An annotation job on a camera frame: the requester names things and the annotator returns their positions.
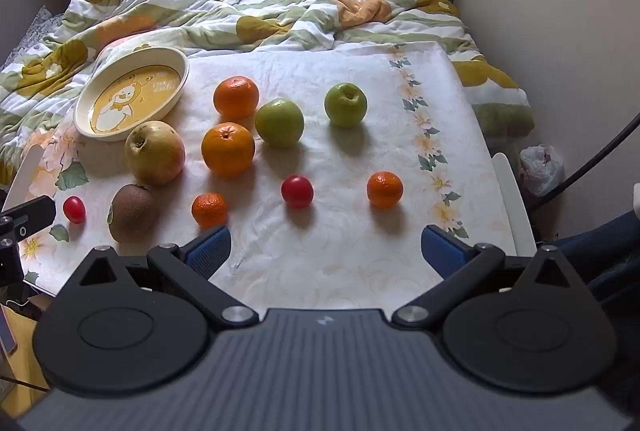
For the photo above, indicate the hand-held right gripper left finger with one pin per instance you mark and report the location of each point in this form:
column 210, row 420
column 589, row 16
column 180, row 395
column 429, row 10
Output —
column 212, row 247

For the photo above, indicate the white plastic bag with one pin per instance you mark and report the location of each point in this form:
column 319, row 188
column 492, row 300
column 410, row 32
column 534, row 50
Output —
column 542, row 168

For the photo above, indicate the grey patterned bed sheet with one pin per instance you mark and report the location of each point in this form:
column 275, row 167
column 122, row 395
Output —
column 35, row 28

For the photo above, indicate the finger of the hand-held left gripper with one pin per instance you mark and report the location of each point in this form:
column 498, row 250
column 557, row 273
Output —
column 35, row 212

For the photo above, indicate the cream yellow cartoon plate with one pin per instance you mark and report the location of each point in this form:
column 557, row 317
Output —
column 135, row 96

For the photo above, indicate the red cherry tomato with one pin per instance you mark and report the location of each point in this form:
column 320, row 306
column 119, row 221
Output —
column 74, row 209
column 297, row 191

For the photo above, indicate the brown kiwi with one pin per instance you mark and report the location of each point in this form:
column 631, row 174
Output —
column 131, row 212

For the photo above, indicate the smartphone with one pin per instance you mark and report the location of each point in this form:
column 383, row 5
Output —
column 6, row 331

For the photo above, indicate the large orange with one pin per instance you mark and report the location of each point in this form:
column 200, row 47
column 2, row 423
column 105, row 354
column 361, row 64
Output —
column 227, row 150
column 236, row 97

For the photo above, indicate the person's leg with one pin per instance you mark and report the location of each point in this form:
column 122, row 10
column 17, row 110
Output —
column 600, row 238

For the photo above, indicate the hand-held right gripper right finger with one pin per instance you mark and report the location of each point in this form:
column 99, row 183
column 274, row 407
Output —
column 441, row 247

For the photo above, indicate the small mandarin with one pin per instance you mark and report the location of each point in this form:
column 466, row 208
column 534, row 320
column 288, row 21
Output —
column 385, row 189
column 210, row 210

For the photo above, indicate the green striped flower blanket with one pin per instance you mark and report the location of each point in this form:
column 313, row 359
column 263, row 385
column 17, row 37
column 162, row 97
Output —
column 280, row 11

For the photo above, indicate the green apple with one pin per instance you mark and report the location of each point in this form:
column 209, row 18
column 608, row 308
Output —
column 345, row 105
column 279, row 122

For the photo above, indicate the large yellow apple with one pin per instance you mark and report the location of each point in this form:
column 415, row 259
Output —
column 155, row 153

